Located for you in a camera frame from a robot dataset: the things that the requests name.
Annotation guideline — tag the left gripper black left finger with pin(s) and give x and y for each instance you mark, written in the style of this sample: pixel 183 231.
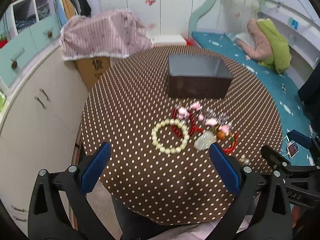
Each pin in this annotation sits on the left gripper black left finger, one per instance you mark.
pixel 58 207

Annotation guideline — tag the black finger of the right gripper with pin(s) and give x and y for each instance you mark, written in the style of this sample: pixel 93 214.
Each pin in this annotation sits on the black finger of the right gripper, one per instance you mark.
pixel 299 138
pixel 275 160

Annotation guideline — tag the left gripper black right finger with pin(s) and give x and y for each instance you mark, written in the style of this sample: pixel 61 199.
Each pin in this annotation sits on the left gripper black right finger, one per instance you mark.
pixel 260 209

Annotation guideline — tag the silver crystal hair clip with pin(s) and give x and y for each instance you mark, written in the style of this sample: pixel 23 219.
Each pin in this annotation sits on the silver crystal hair clip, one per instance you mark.
pixel 213 118

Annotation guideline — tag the grey metal jewelry box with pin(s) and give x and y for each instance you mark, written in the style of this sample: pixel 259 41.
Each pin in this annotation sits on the grey metal jewelry box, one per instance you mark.
pixel 197 77

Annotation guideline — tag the teal bed mattress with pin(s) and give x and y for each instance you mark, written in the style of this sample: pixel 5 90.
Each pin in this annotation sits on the teal bed mattress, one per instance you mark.
pixel 281 87

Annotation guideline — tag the white jade pendant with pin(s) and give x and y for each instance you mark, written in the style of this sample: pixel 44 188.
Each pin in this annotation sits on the white jade pendant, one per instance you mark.
pixel 205 140

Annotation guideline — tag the pink and green blanket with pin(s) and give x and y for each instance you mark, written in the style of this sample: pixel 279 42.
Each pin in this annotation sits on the pink and green blanket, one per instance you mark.
pixel 270 48

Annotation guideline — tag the pink flower hair accessory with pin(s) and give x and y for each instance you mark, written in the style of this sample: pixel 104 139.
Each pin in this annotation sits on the pink flower hair accessory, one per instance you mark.
pixel 185 112

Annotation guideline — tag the white pillow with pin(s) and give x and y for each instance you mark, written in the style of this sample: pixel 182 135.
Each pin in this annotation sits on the white pillow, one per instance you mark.
pixel 246 38

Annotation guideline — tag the brown cardboard box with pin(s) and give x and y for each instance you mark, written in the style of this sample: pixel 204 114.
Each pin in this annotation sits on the brown cardboard box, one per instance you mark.
pixel 91 69

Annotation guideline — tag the white and red box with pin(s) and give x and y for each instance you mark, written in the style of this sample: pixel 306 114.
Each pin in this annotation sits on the white and red box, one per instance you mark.
pixel 169 40

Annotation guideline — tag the teal drawer unit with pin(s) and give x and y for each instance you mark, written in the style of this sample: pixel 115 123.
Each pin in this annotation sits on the teal drawer unit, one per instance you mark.
pixel 17 53

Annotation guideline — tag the pink patterned cloth cover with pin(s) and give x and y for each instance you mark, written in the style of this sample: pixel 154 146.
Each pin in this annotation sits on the pink patterned cloth cover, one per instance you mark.
pixel 115 33

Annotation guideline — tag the hanging clothes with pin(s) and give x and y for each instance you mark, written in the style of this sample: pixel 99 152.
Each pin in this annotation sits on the hanging clothes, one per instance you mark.
pixel 66 9

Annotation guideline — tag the white cabinet with handles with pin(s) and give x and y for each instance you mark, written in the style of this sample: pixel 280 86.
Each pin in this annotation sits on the white cabinet with handles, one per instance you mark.
pixel 39 128

